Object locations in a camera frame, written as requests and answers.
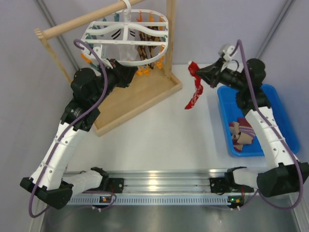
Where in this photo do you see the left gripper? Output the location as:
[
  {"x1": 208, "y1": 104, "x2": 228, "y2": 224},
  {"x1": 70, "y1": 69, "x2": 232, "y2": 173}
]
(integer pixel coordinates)
[{"x1": 91, "y1": 58, "x2": 137, "y2": 106}]

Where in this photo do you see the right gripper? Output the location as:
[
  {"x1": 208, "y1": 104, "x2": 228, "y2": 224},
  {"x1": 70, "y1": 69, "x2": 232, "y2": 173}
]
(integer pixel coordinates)
[{"x1": 195, "y1": 58, "x2": 247, "y2": 92}]

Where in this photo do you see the red christmas sock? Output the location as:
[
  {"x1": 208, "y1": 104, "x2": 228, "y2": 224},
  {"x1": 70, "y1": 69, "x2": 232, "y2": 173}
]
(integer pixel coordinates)
[{"x1": 185, "y1": 61, "x2": 203, "y2": 110}]

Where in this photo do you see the white plastic sock hanger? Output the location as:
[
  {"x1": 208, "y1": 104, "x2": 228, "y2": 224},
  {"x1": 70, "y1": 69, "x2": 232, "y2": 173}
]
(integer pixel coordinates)
[{"x1": 81, "y1": 0, "x2": 169, "y2": 75}]

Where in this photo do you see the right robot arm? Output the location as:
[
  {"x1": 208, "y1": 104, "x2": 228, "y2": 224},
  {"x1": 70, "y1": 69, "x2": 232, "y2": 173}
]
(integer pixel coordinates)
[{"x1": 196, "y1": 58, "x2": 309, "y2": 198}]

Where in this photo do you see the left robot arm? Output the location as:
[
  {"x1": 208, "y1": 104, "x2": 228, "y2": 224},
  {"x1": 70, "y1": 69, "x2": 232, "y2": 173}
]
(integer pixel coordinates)
[{"x1": 20, "y1": 59, "x2": 138, "y2": 209}]

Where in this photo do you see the white sock on hanger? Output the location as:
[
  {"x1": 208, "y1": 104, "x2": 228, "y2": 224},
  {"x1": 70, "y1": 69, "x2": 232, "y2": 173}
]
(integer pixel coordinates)
[{"x1": 111, "y1": 29, "x2": 138, "y2": 61}]

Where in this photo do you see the brown argyle sock on hanger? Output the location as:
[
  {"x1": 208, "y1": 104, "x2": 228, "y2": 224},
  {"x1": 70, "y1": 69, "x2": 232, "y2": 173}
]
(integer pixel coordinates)
[{"x1": 138, "y1": 31, "x2": 161, "y2": 60}]

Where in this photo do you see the wooden drying rack stand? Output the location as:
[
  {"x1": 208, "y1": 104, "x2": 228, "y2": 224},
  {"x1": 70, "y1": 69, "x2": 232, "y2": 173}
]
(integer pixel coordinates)
[{"x1": 35, "y1": 0, "x2": 182, "y2": 136}]

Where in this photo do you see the blue plastic bin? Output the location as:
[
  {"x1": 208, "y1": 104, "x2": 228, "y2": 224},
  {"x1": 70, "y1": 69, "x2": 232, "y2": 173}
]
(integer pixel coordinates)
[{"x1": 217, "y1": 84, "x2": 299, "y2": 158}]

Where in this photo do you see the brown striped sock pile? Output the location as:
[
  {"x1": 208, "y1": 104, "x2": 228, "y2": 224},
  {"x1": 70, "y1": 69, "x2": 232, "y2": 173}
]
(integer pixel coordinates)
[{"x1": 228, "y1": 117, "x2": 255, "y2": 152}]

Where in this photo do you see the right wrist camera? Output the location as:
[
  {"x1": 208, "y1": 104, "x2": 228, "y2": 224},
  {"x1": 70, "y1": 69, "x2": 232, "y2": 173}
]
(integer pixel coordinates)
[{"x1": 218, "y1": 43, "x2": 236, "y2": 62}]

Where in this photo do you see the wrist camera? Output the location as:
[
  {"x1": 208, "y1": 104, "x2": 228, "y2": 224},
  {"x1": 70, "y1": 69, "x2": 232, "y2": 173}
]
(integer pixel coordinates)
[
  {"x1": 89, "y1": 44, "x2": 107, "y2": 61},
  {"x1": 218, "y1": 43, "x2": 236, "y2": 62}
]

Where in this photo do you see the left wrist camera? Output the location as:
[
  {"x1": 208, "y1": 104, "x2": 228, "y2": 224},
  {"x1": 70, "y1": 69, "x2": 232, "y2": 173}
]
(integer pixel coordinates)
[{"x1": 89, "y1": 44, "x2": 107, "y2": 61}]

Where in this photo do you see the aluminium mounting rail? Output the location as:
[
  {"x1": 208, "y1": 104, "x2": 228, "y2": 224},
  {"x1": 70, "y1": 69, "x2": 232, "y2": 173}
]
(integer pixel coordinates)
[{"x1": 69, "y1": 169, "x2": 254, "y2": 208}]

